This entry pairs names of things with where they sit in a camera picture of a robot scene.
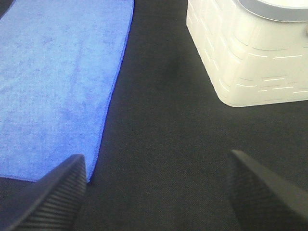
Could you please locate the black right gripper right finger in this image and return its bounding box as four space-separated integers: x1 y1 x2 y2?
227 150 308 231

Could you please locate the white plastic storage basket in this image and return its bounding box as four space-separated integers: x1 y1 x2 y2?
186 0 308 107

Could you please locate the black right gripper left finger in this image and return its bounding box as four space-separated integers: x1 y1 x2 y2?
4 154 87 231

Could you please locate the blue microfiber towel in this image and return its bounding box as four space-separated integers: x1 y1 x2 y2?
0 0 134 181

